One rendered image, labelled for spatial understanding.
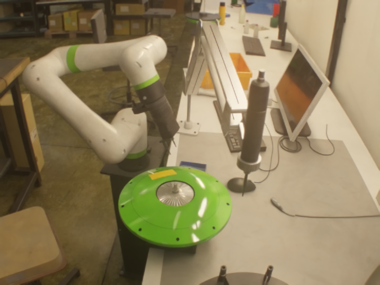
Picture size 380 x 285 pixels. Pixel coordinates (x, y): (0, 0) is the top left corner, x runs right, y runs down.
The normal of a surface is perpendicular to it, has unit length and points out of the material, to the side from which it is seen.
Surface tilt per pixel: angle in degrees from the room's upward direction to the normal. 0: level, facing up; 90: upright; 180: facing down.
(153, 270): 0
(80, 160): 0
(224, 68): 16
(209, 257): 0
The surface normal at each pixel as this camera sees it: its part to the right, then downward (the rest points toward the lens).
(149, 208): -0.11, -0.76
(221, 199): 0.40, -0.75
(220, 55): 0.06, -0.65
